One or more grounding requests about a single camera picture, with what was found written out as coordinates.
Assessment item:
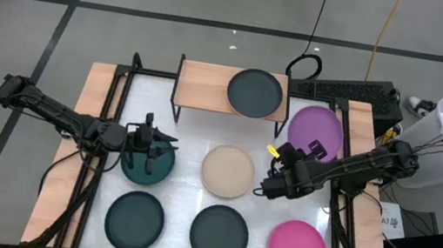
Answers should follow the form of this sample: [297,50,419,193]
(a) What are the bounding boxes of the yellow hanging cable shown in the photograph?
[364,0,404,85]

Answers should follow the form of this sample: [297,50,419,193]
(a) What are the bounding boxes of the wooden shelf black metal legs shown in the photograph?
[165,52,296,141]

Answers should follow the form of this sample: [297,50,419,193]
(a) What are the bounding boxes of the black computer case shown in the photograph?
[282,67,410,141]

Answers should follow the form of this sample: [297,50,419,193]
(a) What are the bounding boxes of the dark navy plate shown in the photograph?
[222,64,288,123]

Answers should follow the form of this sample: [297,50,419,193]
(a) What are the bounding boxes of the black metal table frame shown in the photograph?
[20,39,420,248]

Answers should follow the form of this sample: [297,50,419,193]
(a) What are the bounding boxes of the dark green plate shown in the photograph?
[100,187,169,248]

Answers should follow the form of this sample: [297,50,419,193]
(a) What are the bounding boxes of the yellow tag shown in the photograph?
[264,143,282,160]

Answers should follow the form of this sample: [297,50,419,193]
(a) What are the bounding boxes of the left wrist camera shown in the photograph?
[142,111,157,132]

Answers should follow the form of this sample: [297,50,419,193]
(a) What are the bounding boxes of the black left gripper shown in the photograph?
[123,121,182,163]

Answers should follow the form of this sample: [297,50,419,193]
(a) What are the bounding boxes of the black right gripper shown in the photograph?
[257,131,331,206]

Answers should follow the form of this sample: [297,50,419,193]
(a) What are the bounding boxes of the purple plate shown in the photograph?
[283,101,349,165]

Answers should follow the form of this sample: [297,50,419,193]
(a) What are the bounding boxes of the dark grey plate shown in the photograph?
[186,200,254,248]

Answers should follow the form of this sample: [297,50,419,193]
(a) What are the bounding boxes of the black hanging cable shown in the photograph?
[284,0,333,84]

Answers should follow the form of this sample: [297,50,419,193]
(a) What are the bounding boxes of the white paper sign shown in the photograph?
[374,202,412,243]

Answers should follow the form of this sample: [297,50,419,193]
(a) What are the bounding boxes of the beige plate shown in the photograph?
[197,141,259,203]

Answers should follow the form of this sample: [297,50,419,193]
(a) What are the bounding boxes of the teal plate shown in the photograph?
[117,133,179,191]

